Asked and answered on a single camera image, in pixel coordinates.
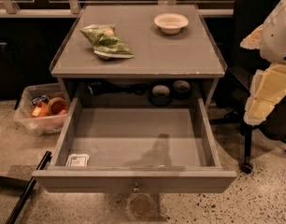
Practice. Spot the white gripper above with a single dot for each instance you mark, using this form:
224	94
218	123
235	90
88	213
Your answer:
279	37

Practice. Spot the grey top drawer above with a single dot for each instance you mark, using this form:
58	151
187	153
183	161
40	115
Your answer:
137	149

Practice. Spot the tape roll behind drawer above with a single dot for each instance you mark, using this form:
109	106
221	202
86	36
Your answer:
160	95

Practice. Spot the grey drawer cabinet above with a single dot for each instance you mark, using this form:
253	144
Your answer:
191	53

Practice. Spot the black office chair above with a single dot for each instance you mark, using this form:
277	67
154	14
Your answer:
234	89

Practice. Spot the white paper bowl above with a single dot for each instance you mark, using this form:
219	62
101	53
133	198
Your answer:
171	23

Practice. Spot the green chip bag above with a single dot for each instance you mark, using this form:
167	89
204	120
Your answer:
105	42

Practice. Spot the orange cup in bin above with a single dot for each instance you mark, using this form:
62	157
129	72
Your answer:
57	106

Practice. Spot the clear plastic storage bin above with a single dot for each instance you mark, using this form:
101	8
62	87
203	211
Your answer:
29	98

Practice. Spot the orange object in bin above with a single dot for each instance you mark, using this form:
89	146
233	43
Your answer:
40	111

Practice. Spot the black metal stand leg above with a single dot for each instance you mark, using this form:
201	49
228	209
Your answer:
27	191

